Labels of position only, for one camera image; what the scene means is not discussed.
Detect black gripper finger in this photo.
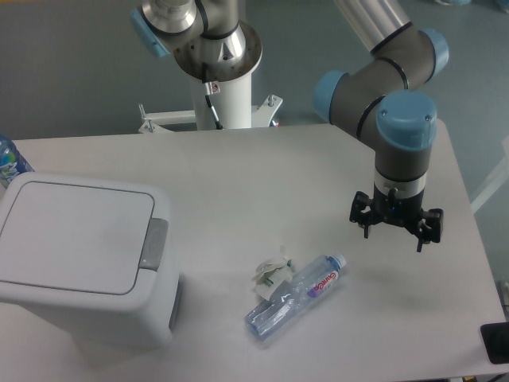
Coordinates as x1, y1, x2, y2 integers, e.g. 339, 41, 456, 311
410, 209, 444, 252
349, 191, 379, 239

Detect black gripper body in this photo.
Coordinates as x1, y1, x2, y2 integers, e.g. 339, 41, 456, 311
371, 188, 424, 228

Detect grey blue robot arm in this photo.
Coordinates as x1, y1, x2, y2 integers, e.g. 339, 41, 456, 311
130, 1, 449, 245

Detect white plastic trash can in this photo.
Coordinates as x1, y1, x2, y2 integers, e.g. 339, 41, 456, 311
1, 173, 181, 348

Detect white trash can lid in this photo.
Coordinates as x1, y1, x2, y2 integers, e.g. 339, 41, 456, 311
1, 181, 154, 295

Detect crushed clear plastic bottle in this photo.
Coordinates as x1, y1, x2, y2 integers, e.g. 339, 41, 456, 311
244, 254, 346, 341

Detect crumpled white paper wrapper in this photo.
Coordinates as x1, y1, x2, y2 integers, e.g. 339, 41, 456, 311
251, 245, 293, 301

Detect black device at edge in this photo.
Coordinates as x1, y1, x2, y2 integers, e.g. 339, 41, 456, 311
480, 322, 508, 364

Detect grey lid push button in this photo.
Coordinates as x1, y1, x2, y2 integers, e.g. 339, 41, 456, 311
139, 218, 169, 271

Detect blue labelled drink bottle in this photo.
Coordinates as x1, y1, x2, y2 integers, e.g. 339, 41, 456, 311
1, 134, 34, 189

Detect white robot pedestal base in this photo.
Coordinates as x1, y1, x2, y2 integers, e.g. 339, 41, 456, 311
138, 21, 284, 134

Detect black base cable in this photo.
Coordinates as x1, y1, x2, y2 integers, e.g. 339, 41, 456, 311
200, 63, 226, 131

